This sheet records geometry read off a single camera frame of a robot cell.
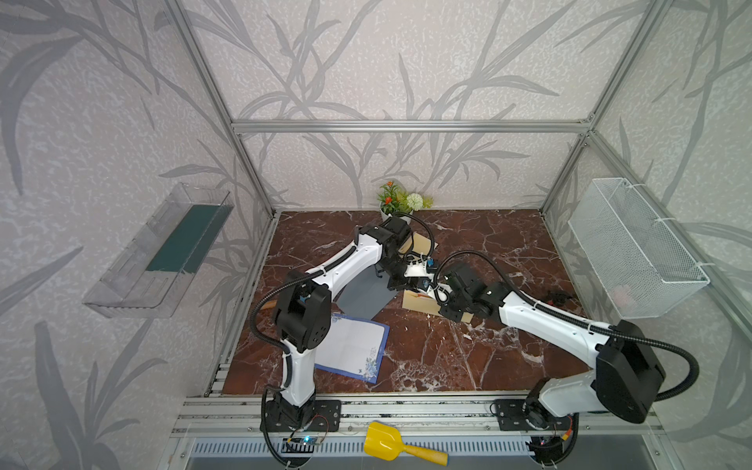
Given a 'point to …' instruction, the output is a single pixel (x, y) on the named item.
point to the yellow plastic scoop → (387, 443)
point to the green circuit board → (300, 445)
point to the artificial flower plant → (395, 200)
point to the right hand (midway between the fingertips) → (440, 295)
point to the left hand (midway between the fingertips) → (418, 286)
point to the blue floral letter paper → (354, 348)
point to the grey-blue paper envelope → (366, 296)
